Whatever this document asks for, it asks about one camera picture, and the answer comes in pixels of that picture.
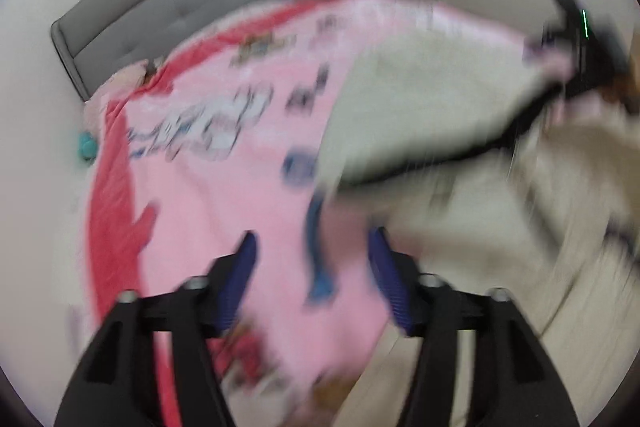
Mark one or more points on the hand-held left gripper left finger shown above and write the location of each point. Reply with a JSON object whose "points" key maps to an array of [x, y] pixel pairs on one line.
{"points": [[240, 279]]}

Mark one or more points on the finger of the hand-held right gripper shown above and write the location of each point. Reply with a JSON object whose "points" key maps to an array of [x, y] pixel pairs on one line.
{"points": [[542, 43]]}

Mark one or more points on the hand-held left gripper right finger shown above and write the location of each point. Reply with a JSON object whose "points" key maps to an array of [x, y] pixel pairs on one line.
{"points": [[390, 279]]}

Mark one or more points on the cream quilted jacket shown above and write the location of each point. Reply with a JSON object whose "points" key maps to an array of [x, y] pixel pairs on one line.
{"points": [[425, 107]]}

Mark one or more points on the pink printed blanket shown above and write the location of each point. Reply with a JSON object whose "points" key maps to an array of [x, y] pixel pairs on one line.
{"points": [[210, 217]]}

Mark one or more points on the teal round object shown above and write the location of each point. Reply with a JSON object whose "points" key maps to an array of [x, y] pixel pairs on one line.
{"points": [[87, 148]]}

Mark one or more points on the pink pillow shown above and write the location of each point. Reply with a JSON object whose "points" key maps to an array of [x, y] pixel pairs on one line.
{"points": [[122, 84]]}

